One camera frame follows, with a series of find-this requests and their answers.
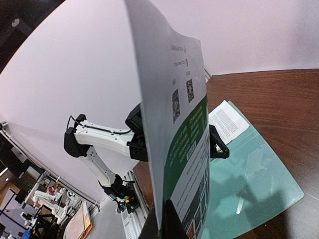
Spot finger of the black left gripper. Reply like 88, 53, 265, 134
209, 125, 230, 159

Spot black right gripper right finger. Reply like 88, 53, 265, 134
162, 200, 188, 239

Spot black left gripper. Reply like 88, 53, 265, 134
125, 104, 149, 162

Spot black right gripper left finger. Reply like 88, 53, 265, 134
138, 208, 158, 239

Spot white printed text sheets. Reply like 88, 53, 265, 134
208, 100, 249, 144

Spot teal file folder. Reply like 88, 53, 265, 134
199, 100, 306, 239

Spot colourful printed brochure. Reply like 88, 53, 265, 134
126, 0, 210, 239

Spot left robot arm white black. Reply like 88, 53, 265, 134
64, 99, 230, 203

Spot wooden framed board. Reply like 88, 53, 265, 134
63, 201, 93, 239

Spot aluminium front rail frame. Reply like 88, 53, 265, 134
121, 171, 150, 239

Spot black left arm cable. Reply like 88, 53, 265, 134
66, 114, 133, 135

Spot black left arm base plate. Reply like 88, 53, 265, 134
100, 174, 139, 214

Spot left aluminium wall post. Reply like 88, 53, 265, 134
204, 67, 212, 83

